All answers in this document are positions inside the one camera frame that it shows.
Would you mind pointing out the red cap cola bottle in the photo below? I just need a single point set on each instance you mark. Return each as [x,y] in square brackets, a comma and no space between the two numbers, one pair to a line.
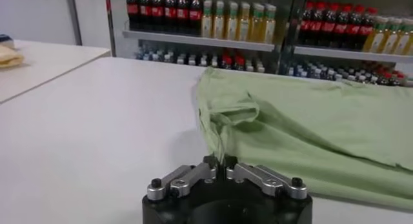
[144,10]
[157,11]
[355,29]
[306,26]
[171,12]
[329,27]
[132,10]
[195,14]
[342,27]
[182,13]
[317,26]
[368,30]

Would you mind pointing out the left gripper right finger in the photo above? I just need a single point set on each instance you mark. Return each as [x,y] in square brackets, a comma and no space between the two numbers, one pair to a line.
[264,180]

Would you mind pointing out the blue white striped cloth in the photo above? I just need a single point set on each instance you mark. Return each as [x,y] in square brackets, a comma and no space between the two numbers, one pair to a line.
[6,40]

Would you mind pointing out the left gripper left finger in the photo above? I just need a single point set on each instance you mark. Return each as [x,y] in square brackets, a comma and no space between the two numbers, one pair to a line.
[187,178]

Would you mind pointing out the pale yellow garment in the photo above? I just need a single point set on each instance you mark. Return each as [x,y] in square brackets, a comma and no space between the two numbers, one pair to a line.
[9,57]

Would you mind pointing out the light green t-shirt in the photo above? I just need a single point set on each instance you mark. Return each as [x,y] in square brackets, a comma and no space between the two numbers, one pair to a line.
[306,125]

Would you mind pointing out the small red cola bottle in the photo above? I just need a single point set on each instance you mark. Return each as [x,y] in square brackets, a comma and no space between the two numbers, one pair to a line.
[226,62]
[239,62]

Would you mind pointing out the grey metal frame pole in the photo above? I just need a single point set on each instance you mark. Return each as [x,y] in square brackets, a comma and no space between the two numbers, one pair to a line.
[73,15]

